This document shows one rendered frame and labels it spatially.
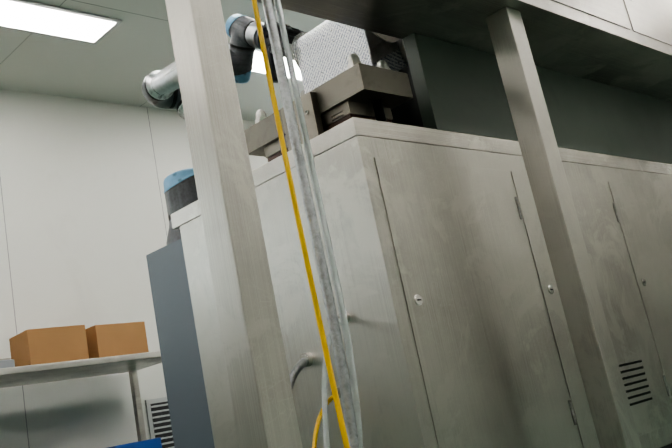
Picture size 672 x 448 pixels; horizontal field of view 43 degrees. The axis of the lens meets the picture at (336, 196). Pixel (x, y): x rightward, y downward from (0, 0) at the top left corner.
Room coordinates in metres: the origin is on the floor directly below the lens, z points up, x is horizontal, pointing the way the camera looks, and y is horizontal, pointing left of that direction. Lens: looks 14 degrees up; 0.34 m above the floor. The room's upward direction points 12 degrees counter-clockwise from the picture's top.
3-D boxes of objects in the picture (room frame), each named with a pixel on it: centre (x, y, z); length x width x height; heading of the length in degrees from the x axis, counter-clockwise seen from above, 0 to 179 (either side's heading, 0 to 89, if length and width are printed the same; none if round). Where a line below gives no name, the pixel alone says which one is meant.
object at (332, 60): (1.98, -0.06, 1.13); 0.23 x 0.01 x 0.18; 47
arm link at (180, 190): (2.48, 0.44, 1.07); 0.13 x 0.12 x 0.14; 124
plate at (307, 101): (1.79, 0.04, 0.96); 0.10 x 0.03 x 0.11; 47
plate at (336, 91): (1.86, -0.01, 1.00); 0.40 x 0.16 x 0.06; 47
